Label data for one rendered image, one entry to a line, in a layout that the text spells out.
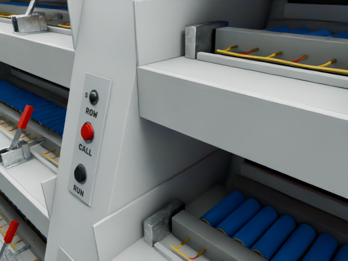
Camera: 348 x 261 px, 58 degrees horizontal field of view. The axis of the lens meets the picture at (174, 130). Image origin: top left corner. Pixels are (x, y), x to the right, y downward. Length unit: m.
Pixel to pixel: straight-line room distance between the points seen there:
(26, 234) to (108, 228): 0.34
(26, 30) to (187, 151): 0.27
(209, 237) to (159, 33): 0.19
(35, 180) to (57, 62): 0.17
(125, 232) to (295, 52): 0.22
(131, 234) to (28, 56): 0.26
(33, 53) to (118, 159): 0.20
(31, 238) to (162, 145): 0.37
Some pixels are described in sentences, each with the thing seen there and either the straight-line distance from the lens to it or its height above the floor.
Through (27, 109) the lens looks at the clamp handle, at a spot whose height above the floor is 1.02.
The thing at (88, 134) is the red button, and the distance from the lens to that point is 0.30.
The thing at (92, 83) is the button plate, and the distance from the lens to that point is 0.31.
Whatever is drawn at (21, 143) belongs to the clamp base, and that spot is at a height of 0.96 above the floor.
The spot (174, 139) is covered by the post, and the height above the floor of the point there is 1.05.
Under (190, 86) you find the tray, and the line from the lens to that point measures 0.23.
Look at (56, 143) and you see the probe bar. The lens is 0.50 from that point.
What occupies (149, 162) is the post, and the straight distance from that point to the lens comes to 0.31.
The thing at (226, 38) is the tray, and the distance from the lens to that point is 0.29.
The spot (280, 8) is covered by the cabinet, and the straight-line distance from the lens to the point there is 0.43.
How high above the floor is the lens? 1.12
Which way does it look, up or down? 11 degrees down
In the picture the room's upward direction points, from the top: 13 degrees clockwise
